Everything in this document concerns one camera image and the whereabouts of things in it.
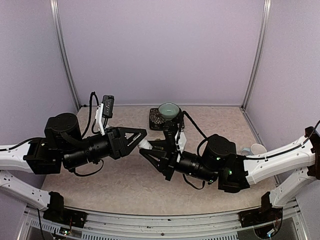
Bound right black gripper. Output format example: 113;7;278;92
139;140;219;185

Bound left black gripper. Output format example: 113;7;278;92
62;126;148;170

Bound white pill bottle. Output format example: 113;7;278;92
137;139;153;150

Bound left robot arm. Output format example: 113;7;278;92
0;113;152;223

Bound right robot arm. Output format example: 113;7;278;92
138;126;320;222

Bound black floral square plate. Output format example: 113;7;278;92
149;108;182;131

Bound celadon green bowl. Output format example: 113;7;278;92
158;102;180;120

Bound light blue mug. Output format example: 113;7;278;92
241;143;267;155

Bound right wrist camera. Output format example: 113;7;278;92
174;130;187;153

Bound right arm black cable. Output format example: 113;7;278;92
178;111;216;156

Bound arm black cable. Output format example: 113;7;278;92
81;91;101;138
178;111;216;156

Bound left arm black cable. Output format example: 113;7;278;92
81;91;101;138

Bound front aluminium rail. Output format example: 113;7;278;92
17;199;310;240

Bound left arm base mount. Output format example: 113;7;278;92
43;191;88;229

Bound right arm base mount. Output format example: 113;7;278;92
238;191;283;228

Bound left aluminium frame post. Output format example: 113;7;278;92
49;0;81;111

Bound aluminium frame post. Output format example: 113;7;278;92
241;0;272;112
49;0;81;111

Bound right aluminium frame post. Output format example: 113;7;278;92
241;0;272;112

